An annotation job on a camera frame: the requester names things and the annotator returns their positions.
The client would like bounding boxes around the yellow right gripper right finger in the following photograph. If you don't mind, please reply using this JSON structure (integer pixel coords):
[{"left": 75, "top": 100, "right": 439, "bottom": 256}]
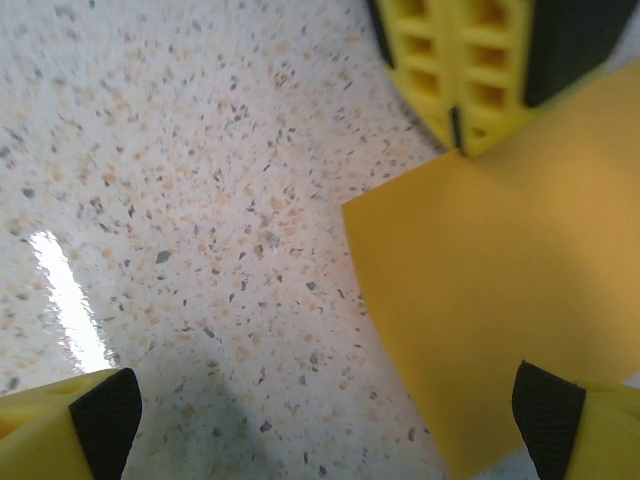
[{"left": 509, "top": 361, "right": 640, "bottom": 480}]

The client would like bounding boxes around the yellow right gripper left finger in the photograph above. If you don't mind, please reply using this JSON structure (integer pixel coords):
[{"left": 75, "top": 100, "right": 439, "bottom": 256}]
[{"left": 0, "top": 367, "right": 144, "bottom": 480}]

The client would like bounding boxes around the orange paper sheet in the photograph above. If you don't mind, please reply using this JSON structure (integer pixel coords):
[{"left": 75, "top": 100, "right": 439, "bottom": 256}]
[{"left": 342, "top": 59, "right": 640, "bottom": 480}]

